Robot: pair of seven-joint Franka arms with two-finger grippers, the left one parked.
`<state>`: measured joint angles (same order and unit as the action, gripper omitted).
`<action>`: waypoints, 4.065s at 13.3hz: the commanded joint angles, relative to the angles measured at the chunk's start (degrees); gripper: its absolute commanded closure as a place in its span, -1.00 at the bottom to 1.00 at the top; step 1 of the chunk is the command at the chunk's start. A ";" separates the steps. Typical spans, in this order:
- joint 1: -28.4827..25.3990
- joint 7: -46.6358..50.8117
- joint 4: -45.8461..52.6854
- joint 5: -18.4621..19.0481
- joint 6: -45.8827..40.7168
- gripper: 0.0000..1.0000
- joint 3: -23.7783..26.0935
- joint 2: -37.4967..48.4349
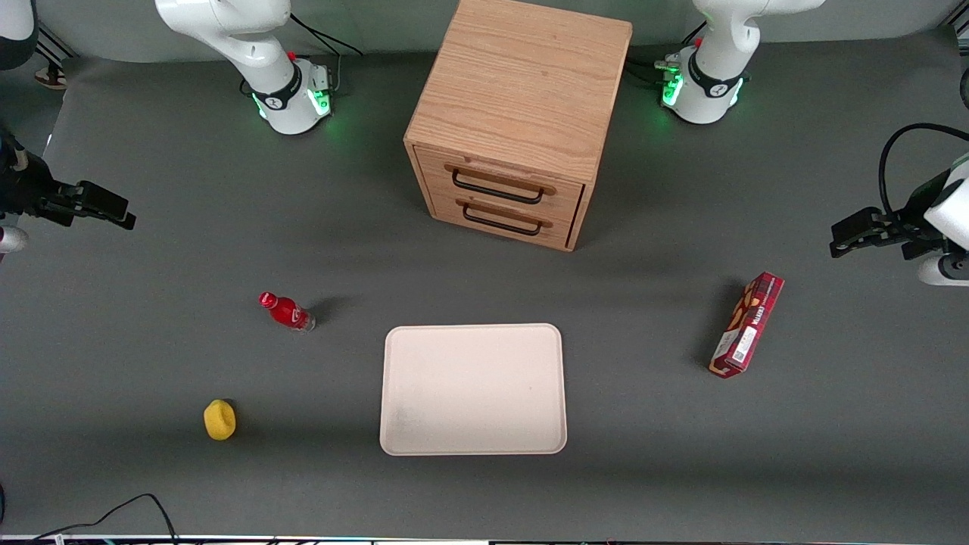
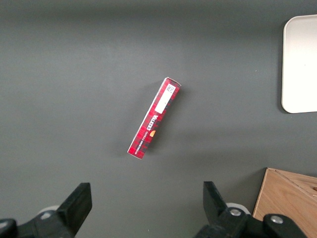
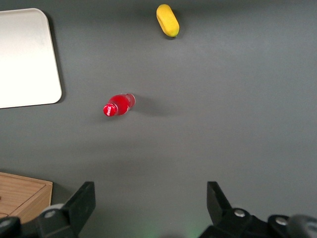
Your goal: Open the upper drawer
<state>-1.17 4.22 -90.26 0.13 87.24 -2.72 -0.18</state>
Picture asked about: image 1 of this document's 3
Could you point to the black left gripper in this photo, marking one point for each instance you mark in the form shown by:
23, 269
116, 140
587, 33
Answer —
911, 220

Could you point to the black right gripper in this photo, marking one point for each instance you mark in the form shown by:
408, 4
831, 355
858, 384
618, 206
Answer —
23, 193

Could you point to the wooden drawer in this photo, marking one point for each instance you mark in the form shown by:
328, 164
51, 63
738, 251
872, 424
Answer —
556, 236
564, 198

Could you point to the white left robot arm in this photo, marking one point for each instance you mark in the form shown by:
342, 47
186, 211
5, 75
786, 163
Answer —
711, 83

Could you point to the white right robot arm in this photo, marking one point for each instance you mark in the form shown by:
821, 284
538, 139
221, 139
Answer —
265, 68

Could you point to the wooden drawer cabinet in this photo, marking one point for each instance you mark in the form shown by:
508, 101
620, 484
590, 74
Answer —
522, 83

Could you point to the red snack box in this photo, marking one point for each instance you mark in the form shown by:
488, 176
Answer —
746, 327

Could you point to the brown shoe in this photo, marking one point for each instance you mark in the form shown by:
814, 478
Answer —
51, 77

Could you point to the dark gray table mat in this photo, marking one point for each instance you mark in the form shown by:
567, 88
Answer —
151, 363

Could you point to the red plastic bottle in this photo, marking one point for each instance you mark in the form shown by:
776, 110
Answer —
288, 311

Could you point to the yellow round fruit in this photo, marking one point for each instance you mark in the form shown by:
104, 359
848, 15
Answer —
219, 420

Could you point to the beige plastic tray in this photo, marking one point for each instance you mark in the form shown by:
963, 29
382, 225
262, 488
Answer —
473, 390

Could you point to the aluminium frame rail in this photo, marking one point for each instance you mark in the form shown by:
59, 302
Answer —
955, 30
54, 42

